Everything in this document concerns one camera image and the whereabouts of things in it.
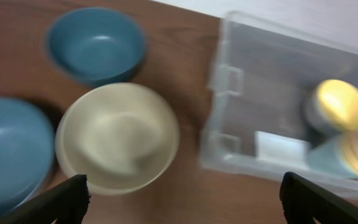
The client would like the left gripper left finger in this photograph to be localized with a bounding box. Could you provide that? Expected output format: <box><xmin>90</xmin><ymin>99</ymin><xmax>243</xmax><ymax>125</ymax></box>
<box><xmin>0</xmin><ymin>174</ymin><xmax>90</xmax><ymax>224</ymax></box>

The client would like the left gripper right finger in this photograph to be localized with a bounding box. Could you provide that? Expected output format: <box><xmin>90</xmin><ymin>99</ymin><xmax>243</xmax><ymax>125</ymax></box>
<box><xmin>280</xmin><ymin>172</ymin><xmax>358</xmax><ymax>224</ymax></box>

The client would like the light blue cup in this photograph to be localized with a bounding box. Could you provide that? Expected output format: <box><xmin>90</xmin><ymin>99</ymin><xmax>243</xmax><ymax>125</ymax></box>
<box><xmin>307</xmin><ymin>136</ymin><xmax>358</xmax><ymax>179</ymax></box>

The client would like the dark blue bowl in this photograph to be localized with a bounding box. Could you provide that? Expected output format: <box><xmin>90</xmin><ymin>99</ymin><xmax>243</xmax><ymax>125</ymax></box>
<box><xmin>0</xmin><ymin>97</ymin><xmax>55</xmax><ymax>217</ymax></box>
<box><xmin>45</xmin><ymin>7</ymin><xmax>147</xmax><ymax>86</ymax></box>

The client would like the cream large bowl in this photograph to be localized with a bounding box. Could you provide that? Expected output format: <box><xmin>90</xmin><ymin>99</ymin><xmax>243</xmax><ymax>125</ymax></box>
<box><xmin>55</xmin><ymin>83</ymin><xmax>180</xmax><ymax>195</ymax></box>

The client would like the yellow small bowl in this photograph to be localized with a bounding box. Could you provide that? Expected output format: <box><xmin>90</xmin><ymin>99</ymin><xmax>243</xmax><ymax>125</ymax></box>
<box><xmin>316</xmin><ymin>79</ymin><xmax>358</xmax><ymax>131</ymax></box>

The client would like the clear plastic storage container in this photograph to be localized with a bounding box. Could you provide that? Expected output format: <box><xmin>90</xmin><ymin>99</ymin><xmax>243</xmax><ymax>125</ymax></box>
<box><xmin>200</xmin><ymin>11</ymin><xmax>358</xmax><ymax>200</ymax></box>

